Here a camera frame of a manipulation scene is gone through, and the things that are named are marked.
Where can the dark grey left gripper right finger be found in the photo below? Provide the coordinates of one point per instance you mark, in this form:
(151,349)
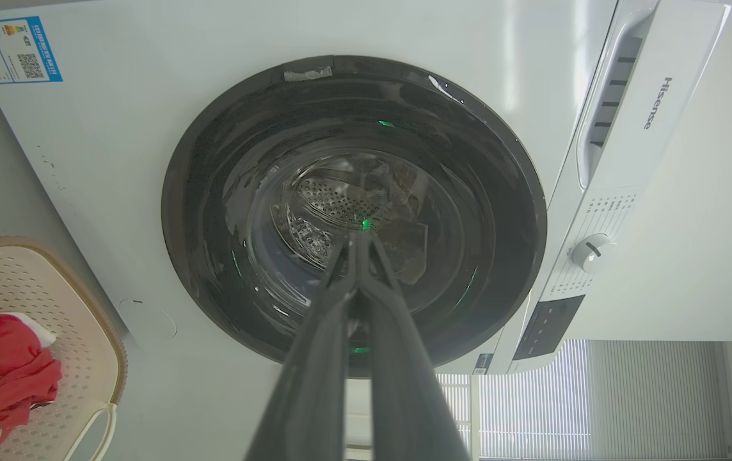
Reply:
(404,378)

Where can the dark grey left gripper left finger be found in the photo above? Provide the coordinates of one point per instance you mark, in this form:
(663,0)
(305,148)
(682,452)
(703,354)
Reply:
(315,371)

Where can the beige perforated laundry basket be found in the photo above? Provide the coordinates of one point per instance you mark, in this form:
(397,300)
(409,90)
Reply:
(78,320)

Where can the white washing machine dial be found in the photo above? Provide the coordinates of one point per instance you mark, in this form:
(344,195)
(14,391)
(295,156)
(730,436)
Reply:
(592,252)

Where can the round dark washing machine door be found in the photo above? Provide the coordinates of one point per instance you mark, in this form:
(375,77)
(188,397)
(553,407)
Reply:
(244,211)

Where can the white Hisense washing machine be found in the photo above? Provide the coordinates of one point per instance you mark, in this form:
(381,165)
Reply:
(110,147)

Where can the white cloth item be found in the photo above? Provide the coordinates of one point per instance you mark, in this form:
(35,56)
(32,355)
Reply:
(33,325)

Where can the blue energy label sticker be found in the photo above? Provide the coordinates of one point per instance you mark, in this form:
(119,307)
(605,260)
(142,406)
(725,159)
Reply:
(13,50)

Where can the white vertical window blinds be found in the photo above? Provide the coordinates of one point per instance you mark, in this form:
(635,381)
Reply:
(596,403)

